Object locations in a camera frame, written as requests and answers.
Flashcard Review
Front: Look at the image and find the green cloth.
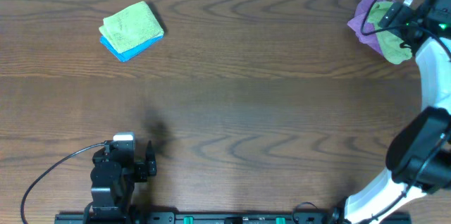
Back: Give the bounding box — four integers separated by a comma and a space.
367, 1, 412, 65
99, 1, 164, 54

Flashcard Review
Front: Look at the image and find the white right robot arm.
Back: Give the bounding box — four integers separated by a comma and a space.
329, 2, 450, 223

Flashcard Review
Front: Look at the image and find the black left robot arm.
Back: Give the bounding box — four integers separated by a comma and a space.
83, 139, 157, 224

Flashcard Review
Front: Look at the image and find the crumpled purple cloth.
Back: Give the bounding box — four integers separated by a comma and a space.
347, 0, 386, 56

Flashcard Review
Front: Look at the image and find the folded blue cloth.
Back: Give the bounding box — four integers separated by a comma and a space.
99, 35, 163, 63

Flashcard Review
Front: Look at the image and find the folded green cloth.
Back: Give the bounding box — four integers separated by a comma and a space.
99, 1, 164, 54

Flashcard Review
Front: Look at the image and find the black left camera cable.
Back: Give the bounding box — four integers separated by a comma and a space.
20, 142, 106, 224

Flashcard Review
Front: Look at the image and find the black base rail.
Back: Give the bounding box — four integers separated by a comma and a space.
54, 211, 412, 224

